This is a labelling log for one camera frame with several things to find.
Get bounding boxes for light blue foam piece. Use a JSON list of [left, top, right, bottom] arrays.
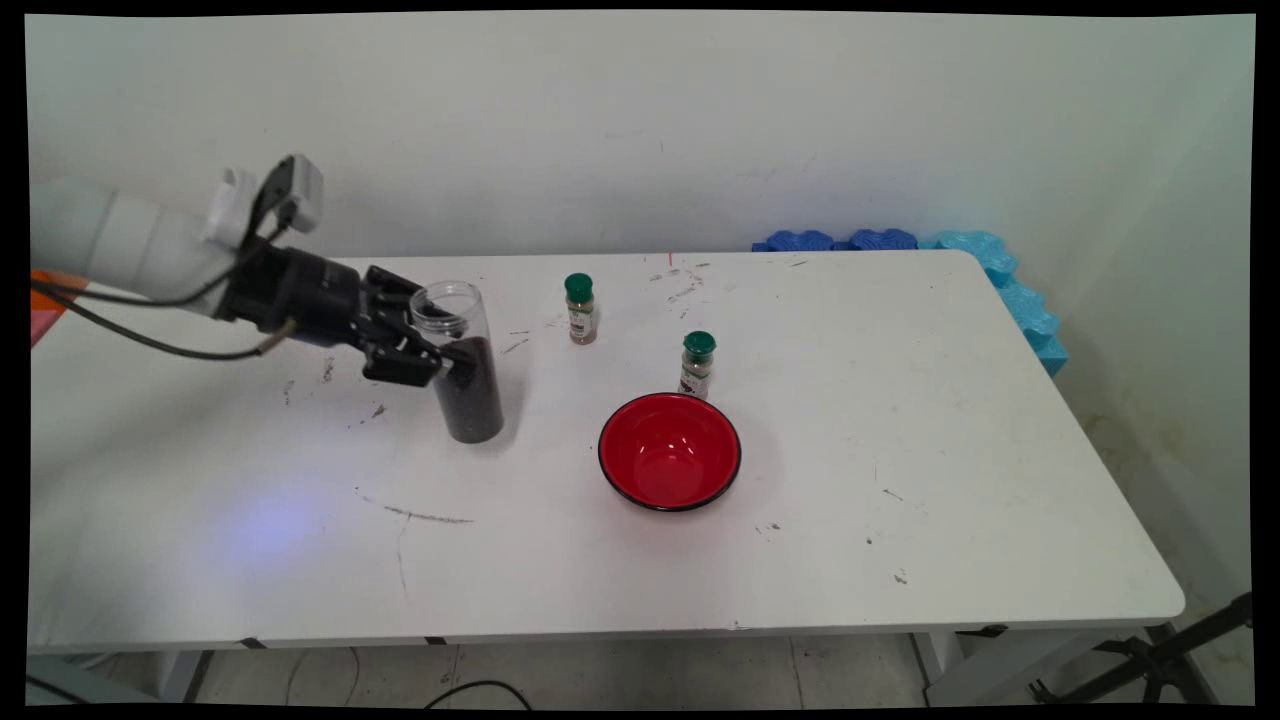
[[918, 230, 1069, 379]]

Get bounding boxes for black tripod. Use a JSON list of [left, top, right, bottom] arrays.
[[1030, 592, 1254, 706]]

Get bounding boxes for black floor cable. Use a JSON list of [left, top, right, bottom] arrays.
[[423, 680, 533, 709]]

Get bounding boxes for red bowl black rim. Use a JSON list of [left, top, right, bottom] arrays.
[[597, 392, 743, 513]]

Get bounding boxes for black camera cable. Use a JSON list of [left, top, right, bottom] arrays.
[[30, 200, 296, 307]]

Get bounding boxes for clear plastic jar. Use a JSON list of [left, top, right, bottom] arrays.
[[408, 280, 506, 445]]

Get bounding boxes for black granules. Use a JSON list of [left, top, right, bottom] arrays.
[[432, 337, 504, 443]]

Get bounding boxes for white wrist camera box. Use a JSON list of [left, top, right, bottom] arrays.
[[205, 153, 326, 251]]

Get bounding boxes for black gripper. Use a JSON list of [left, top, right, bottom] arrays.
[[220, 246, 479, 391]]

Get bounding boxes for orange pink box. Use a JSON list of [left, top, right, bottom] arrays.
[[30, 268, 93, 349]]

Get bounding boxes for green cap spice bottle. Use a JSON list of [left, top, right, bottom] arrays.
[[678, 331, 717, 401], [563, 272, 599, 346]]

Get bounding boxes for black gripper cable tan end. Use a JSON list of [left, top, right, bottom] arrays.
[[30, 285, 301, 361]]

